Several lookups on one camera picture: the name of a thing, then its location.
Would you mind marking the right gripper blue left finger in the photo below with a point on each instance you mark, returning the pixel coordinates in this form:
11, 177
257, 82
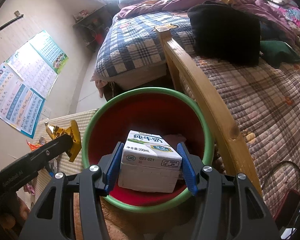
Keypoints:
112, 169

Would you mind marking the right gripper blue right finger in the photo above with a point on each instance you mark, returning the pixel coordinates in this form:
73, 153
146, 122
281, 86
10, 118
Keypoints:
189, 174

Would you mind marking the white milk carton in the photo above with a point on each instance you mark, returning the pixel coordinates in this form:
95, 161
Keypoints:
148, 164

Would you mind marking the yellow wrapper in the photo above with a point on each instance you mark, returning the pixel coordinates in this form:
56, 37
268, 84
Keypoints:
72, 131

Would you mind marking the wooden bed footboard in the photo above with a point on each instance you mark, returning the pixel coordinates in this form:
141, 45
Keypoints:
227, 136

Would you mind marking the striped beige tablecloth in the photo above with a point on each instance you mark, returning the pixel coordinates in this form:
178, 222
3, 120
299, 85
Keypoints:
60, 163

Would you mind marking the red bin green rim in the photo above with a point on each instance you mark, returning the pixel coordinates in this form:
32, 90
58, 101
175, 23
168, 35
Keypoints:
152, 110

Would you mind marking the brown plaid bed cover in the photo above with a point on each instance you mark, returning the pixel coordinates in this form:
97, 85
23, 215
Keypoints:
265, 103

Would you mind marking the blue plaid bed quilt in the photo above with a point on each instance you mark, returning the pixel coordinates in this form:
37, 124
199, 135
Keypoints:
132, 43

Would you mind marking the dark shelf table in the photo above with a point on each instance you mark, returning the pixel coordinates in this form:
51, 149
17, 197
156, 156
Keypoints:
94, 27

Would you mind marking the black clothing pile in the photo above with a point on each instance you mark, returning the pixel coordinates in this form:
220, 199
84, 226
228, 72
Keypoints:
224, 33

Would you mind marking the green cloth item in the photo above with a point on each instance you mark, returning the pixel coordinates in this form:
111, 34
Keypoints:
277, 52

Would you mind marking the purple crumpled duvet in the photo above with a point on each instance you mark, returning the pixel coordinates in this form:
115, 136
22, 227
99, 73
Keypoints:
256, 7

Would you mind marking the white chart wall poster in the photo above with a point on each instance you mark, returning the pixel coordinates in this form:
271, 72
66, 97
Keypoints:
33, 69

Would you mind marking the green number wall poster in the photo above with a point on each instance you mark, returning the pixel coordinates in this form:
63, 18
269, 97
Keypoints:
49, 51

